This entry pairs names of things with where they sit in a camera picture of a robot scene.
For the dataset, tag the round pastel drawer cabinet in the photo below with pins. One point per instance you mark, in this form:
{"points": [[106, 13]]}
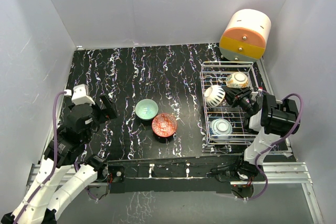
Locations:
{"points": [[245, 37]]}

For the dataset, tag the celadon green bowl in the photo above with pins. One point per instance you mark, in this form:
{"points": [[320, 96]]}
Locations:
{"points": [[146, 109]]}

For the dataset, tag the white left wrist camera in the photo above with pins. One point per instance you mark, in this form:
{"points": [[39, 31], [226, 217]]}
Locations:
{"points": [[81, 95]]}

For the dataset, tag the white wire dish rack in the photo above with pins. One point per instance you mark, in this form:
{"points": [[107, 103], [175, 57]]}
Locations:
{"points": [[215, 73]]}

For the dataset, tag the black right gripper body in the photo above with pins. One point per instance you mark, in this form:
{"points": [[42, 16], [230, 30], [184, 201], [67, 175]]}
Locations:
{"points": [[241, 98]]}

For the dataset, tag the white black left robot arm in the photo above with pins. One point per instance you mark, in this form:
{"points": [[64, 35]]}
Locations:
{"points": [[46, 199]]}

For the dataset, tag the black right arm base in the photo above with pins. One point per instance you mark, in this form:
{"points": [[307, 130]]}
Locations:
{"points": [[236, 173]]}

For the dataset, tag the white bowl black striped outside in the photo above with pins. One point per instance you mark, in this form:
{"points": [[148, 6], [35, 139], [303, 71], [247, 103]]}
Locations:
{"points": [[214, 95]]}

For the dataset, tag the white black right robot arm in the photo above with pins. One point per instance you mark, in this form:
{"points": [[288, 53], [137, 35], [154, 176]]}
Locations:
{"points": [[272, 122]]}

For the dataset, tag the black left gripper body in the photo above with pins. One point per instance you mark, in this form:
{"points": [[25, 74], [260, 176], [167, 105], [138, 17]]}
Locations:
{"points": [[96, 120]]}

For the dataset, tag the blue white patterned bowl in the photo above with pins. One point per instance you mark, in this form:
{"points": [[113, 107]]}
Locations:
{"points": [[220, 129]]}

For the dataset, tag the red patterned bowl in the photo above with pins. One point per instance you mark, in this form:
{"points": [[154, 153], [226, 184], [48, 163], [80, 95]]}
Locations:
{"points": [[164, 125]]}

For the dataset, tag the black marble table mat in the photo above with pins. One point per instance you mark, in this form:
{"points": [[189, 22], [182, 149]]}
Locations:
{"points": [[169, 75]]}

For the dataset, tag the floral cream bowl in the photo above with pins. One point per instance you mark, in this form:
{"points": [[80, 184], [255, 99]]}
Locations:
{"points": [[237, 80]]}

